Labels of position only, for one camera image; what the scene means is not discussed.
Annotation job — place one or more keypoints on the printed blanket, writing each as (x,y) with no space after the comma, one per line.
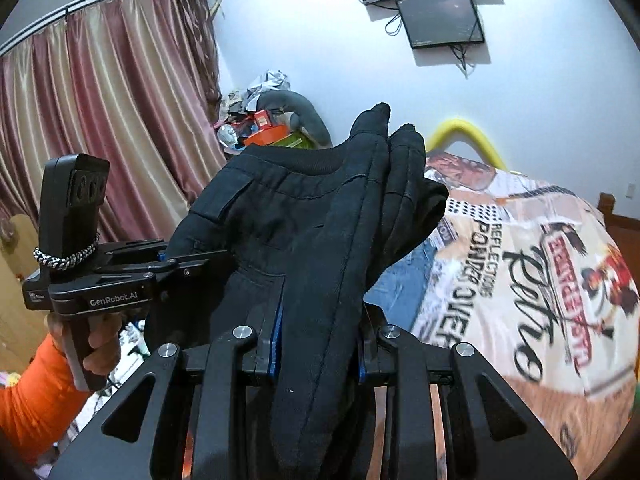
(525,310)

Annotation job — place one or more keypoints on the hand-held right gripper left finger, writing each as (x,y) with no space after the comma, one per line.
(274,345)

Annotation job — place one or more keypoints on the person's left forearm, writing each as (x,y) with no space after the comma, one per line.
(35,405)

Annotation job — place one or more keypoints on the pink striped curtain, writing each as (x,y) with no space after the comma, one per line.
(100,110)

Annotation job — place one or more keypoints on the cardboard box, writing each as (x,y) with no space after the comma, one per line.
(20,280)

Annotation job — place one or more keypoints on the black pants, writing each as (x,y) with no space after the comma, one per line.
(300,220)

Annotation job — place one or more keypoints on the wooden bed post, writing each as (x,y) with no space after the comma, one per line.
(606,206)

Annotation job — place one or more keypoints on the folded blue jeans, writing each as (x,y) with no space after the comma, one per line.
(400,285)

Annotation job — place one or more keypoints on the orange box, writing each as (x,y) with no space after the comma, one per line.
(267,132)

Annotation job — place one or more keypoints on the crumpled white cloth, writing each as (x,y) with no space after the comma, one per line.
(267,85)

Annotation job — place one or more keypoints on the curtain rail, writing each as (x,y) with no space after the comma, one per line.
(75,7)

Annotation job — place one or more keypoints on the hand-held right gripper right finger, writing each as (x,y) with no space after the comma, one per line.
(372,360)

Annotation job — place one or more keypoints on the small wall monitor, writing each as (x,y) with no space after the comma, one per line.
(440,17)

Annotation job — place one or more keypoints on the person's left hand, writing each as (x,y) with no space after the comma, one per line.
(107,350)

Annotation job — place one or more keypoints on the yellow padded tube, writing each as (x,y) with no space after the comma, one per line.
(460,126)

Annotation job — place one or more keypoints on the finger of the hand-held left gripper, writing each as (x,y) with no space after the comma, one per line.
(135,247)
(195,262)

